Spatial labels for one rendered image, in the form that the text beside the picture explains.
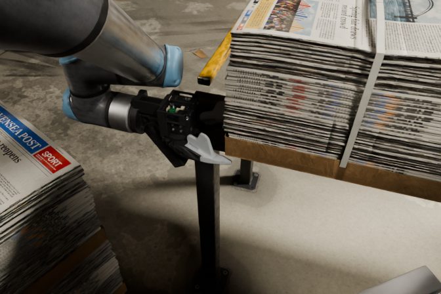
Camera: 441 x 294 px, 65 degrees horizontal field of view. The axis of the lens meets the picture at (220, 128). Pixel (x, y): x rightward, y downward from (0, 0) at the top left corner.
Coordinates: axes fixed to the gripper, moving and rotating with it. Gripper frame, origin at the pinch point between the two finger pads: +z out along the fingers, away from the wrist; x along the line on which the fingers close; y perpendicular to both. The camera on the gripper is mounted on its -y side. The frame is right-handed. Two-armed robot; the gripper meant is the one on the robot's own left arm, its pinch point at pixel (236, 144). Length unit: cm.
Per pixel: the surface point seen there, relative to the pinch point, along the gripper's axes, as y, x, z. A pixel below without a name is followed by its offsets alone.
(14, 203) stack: 4.4, -25.9, -25.4
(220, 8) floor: -78, 258, -84
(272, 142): 7.2, -5.5, 7.2
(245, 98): 14.5, -5.4, 2.5
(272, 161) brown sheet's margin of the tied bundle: 3.5, -5.9, 7.6
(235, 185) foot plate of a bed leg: -78, 55, -13
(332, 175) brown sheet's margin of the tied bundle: 3.2, -5.9, 17.2
